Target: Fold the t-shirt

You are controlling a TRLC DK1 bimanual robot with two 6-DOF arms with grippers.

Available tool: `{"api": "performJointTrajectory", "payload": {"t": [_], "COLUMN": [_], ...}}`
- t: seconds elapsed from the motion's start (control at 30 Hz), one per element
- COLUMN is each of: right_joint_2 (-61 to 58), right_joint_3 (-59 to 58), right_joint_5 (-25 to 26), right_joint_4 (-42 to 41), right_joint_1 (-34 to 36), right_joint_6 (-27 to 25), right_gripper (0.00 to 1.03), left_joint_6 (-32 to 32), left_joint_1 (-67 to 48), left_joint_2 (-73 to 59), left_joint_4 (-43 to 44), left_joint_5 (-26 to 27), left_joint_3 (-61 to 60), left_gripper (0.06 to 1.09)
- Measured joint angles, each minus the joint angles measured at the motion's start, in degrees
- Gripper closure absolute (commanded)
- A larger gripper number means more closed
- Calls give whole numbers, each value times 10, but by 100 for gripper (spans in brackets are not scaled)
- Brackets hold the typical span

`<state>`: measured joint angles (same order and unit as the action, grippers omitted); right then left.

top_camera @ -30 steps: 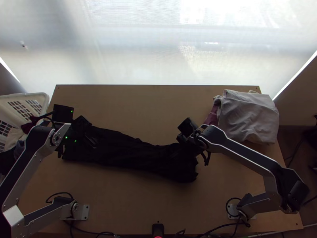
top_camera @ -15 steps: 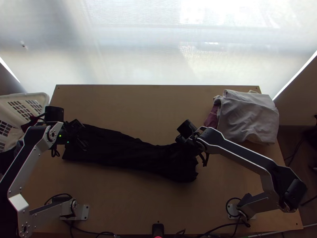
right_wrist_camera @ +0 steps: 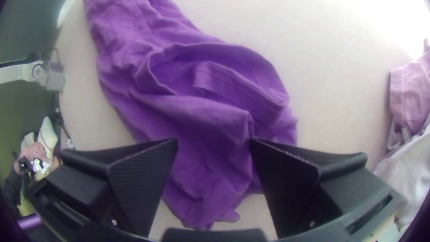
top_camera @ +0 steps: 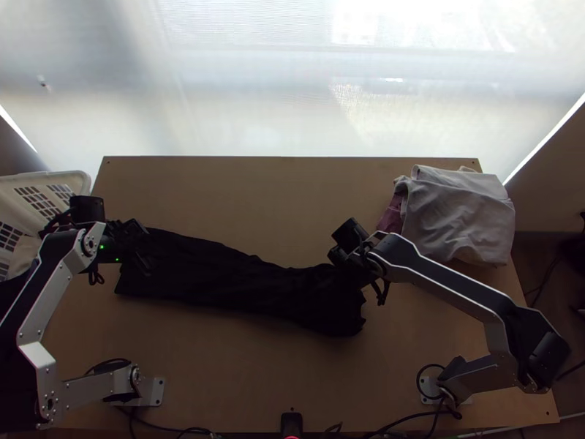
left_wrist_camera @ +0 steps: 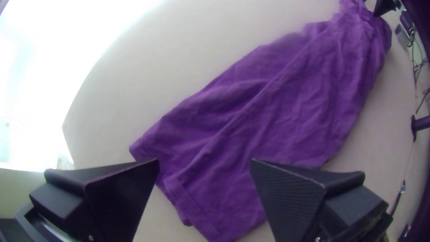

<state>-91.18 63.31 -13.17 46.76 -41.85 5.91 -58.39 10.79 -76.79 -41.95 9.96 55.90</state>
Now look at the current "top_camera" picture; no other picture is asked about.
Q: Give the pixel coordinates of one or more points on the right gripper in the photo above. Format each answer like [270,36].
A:
[348,259]

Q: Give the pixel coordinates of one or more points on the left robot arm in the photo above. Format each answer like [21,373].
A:
[45,292]

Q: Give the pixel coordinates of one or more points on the dark t-shirt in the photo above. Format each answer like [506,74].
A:
[251,292]

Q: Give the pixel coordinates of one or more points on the pile of folded clothes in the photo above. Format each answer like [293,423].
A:
[457,215]

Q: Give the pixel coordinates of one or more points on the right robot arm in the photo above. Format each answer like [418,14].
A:
[457,283]

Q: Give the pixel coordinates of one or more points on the white laundry basket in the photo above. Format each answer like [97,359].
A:
[27,196]

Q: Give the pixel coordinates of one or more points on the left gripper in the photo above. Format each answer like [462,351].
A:
[125,235]

